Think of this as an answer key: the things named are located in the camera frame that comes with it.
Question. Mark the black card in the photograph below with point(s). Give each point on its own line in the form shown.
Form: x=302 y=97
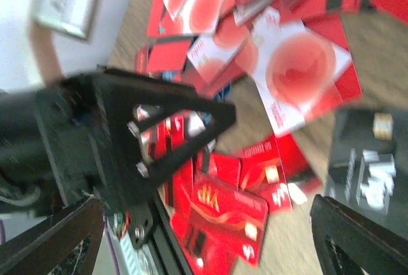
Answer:
x=367 y=169

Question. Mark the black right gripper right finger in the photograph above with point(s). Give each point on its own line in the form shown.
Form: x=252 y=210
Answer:
x=348 y=243

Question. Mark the pile of red cards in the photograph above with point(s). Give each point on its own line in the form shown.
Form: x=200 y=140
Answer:
x=379 y=46

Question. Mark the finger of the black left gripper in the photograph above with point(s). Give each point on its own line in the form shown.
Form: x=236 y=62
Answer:
x=131 y=104

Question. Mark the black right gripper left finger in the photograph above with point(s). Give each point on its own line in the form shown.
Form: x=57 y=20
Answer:
x=67 y=242

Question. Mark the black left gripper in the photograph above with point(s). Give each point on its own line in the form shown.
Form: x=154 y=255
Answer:
x=89 y=130

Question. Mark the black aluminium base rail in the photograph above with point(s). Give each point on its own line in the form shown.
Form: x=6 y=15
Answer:
x=148 y=244

